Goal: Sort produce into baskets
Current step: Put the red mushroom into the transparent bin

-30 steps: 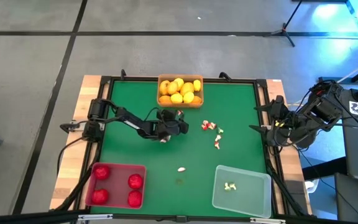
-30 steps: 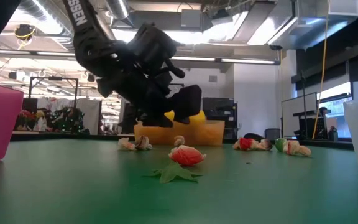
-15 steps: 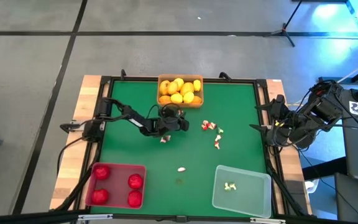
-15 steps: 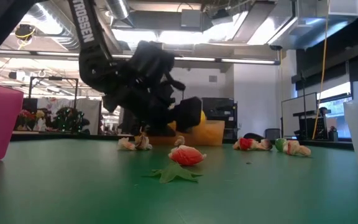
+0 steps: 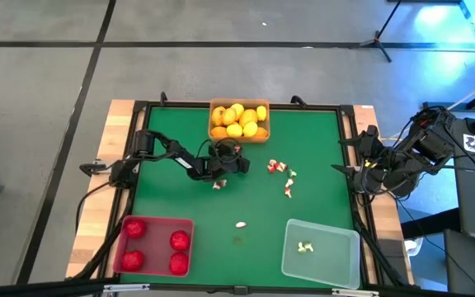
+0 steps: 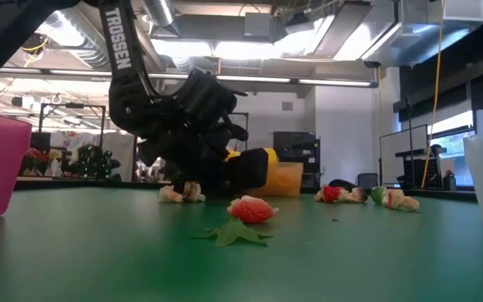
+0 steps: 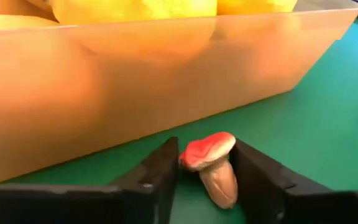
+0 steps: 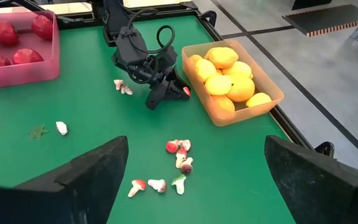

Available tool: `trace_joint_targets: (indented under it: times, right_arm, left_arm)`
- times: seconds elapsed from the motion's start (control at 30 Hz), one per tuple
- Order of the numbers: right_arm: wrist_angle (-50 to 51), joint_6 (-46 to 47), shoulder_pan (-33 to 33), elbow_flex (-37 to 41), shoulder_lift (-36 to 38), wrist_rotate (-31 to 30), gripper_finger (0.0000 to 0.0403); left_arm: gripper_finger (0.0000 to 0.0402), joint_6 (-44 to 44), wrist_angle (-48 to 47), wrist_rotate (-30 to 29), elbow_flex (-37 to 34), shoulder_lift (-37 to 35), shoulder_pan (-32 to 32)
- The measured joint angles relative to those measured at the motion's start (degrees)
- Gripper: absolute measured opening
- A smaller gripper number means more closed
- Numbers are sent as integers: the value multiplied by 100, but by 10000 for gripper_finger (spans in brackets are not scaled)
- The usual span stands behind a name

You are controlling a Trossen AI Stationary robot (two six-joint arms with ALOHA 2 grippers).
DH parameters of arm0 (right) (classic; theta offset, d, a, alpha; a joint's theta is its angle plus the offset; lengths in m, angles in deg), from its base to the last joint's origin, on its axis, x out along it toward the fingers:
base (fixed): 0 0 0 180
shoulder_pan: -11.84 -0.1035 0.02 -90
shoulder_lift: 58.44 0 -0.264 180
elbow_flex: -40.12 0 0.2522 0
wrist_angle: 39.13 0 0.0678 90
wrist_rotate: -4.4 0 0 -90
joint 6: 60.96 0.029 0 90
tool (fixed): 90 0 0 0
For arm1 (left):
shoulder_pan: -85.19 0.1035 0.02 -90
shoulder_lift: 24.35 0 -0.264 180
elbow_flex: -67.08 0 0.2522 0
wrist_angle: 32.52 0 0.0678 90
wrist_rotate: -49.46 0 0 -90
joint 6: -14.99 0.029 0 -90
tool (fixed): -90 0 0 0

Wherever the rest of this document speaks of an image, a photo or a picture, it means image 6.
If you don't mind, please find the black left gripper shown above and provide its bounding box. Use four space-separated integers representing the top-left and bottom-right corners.
138 68 272 197

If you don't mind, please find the large red-capped toy mushroom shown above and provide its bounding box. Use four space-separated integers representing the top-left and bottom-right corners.
227 195 279 225

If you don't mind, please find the orange plastic basket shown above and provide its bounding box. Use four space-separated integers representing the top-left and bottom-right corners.
247 161 305 199

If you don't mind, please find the black equipment cabinet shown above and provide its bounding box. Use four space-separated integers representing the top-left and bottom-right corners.
272 130 322 188

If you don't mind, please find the long ceiling light bar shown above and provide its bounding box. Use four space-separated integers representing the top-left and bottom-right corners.
0 65 380 89

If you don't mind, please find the white partition panel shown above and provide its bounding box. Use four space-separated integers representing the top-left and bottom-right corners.
101 133 138 182

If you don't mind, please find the black background machine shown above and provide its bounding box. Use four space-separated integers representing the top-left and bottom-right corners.
67 143 122 181

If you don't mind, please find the green-capped toy mushroom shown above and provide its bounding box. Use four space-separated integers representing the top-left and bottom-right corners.
370 185 388 206

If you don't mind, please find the green table mat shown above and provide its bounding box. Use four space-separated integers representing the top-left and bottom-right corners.
0 186 483 302

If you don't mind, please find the cream toy mushroom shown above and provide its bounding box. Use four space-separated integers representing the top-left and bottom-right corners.
399 195 421 212

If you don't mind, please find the bright window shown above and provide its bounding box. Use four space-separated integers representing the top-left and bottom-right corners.
428 109 476 188

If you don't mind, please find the black ceiling-mounted device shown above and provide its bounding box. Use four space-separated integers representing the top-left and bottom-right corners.
20 32 50 55

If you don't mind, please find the round silver ventilation duct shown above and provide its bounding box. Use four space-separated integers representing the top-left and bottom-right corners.
140 0 182 37

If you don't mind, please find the spiral silver ventilation duct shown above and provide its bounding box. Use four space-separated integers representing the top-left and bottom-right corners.
42 0 169 114

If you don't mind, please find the rectangular silver ventilation duct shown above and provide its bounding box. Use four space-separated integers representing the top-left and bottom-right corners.
333 0 483 68

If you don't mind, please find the yellow hanging cord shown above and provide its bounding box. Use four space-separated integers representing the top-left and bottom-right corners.
421 0 447 188

